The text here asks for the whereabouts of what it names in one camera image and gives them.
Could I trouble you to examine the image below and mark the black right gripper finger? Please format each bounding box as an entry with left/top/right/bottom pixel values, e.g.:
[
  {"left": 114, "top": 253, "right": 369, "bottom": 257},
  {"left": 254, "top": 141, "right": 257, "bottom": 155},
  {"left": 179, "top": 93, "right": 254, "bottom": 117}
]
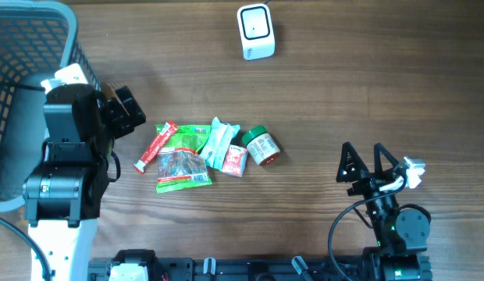
[
  {"left": 336, "top": 142, "right": 369, "bottom": 183},
  {"left": 373, "top": 142, "right": 400, "bottom": 179}
]

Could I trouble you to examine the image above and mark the red candy bar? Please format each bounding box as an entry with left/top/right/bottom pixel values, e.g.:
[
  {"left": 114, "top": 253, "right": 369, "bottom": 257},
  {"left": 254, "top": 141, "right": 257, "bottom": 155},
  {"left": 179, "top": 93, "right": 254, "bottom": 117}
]
[{"left": 134, "top": 120, "right": 178, "bottom": 174}]

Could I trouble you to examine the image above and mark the green snack bag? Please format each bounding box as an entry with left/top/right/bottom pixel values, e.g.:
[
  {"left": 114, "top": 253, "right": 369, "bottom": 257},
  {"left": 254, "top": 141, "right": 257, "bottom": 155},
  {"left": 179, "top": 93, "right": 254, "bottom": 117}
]
[{"left": 158, "top": 125, "right": 211, "bottom": 155}]

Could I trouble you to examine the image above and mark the clear gummy candy bag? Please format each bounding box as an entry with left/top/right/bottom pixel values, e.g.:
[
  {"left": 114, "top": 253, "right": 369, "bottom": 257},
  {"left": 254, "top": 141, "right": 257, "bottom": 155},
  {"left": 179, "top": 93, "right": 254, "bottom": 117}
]
[{"left": 156, "top": 148, "right": 212, "bottom": 194}]

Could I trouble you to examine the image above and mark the mint green wipes pack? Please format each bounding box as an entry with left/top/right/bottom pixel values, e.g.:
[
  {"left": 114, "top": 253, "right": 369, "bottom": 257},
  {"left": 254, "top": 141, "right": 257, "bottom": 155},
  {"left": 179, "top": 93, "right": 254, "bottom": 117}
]
[{"left": 200, "top": 117, "right": 240, "bottom": 171}]

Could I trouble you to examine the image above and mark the green lid jar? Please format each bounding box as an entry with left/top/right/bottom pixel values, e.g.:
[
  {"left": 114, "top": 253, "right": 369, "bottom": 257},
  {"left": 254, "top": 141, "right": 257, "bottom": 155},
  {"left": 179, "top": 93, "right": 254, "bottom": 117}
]
[{"left": 242, "top": 126, "right": 280, "bottom": 166}]

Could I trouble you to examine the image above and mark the red Kleenex tissue pack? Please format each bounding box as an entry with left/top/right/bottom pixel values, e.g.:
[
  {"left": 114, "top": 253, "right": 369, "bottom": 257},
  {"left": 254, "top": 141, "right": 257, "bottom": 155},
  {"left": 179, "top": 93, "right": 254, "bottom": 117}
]
[{"left": 222, "top": 144, "right": 248, "bottom": 177}]

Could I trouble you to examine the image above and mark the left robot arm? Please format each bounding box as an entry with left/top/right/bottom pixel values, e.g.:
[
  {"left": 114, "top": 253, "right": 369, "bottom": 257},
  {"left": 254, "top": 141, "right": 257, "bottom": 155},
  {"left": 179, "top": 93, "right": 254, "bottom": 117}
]
[{"left": 23, "top": 84, "right": 146, "bottom": 280}]

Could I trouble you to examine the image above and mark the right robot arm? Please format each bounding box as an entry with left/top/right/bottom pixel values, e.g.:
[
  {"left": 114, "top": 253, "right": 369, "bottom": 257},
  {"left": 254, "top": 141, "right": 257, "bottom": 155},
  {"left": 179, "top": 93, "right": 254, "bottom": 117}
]
[{"left": 327, "top": 142, "right": 432, "bottom": 280}]

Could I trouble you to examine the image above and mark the white barcode scanner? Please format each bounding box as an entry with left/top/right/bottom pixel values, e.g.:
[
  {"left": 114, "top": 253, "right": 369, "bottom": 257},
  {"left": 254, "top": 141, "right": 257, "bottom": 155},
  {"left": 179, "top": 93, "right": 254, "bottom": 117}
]
[{"left": 237, "top": 3, "right": 276, "bottom": 61}]

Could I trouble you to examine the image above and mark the grey plastic mesh basket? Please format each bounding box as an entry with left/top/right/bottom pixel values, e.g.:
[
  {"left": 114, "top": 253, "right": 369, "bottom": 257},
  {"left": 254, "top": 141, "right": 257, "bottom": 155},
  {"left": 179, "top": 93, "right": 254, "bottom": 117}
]
[{"left": 0, "top": 1, "right": 101, "bottom": 212}]

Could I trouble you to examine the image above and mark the black right camera cable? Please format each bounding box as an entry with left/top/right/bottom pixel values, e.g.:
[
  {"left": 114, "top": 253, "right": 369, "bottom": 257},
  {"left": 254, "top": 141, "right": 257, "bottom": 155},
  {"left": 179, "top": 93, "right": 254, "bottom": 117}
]
[{"left": 327, "top": 175, "right": 407, "bottom": 281}]

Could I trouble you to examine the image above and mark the black camera cable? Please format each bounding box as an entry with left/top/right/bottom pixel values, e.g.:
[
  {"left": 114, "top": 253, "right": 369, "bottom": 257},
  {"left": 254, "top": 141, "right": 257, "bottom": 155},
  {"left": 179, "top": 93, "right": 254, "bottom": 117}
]
[
  {"left": 327, "top": 175, "right": 407, "bottom": 281},
  {"left": 0, "top": 80, "right": 122, "bottom": 281}
]

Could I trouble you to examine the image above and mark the black left camera cable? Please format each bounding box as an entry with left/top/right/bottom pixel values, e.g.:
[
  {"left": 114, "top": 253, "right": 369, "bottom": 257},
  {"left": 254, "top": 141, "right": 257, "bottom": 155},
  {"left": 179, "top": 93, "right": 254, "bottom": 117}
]
[{"left": 0, "top": 80, "right": 122, "bottom": 281}]

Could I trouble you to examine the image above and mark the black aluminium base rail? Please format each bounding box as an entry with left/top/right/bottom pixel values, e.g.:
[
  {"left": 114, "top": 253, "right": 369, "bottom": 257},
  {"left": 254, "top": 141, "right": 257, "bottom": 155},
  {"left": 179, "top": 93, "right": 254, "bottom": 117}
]
[{"left": 87, "top": 249, "right": 432, "bottom": 281}]

